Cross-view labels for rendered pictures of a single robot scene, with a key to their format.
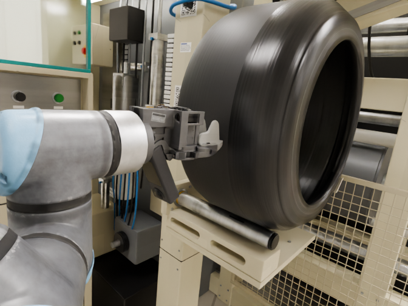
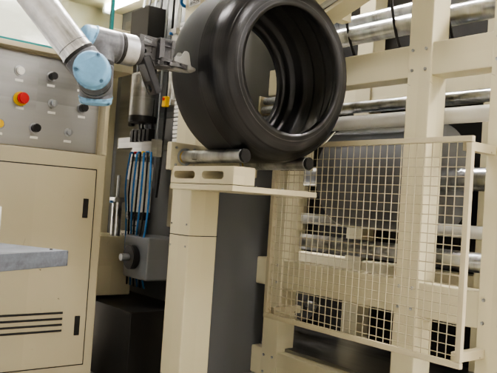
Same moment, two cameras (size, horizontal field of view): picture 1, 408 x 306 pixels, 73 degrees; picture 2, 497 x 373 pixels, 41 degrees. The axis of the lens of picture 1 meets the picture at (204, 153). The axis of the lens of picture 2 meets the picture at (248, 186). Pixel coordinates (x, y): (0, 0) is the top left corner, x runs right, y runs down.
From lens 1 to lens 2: 160 cm
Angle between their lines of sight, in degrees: 18
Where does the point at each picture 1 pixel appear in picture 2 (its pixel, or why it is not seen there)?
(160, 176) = (149, 72)
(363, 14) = not seen: outside the picture
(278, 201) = (234, 107)
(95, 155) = (117, 44)
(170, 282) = (178, 267)
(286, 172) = (234, 83)
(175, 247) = (183, 223)
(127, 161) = (130, 52)
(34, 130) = (96, 29)
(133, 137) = (134, 41)
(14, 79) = (51, 62)
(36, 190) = not seen: hidden behind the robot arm
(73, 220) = not seen: hidden behind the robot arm
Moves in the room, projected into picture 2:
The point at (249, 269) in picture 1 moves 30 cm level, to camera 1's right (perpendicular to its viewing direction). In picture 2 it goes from (226, 178) to (322, 184)
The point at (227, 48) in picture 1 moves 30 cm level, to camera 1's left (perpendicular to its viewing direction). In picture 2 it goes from (202, 14) to (112, 12)
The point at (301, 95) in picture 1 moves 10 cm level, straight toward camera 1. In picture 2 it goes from (239, 34) to (222, 25)
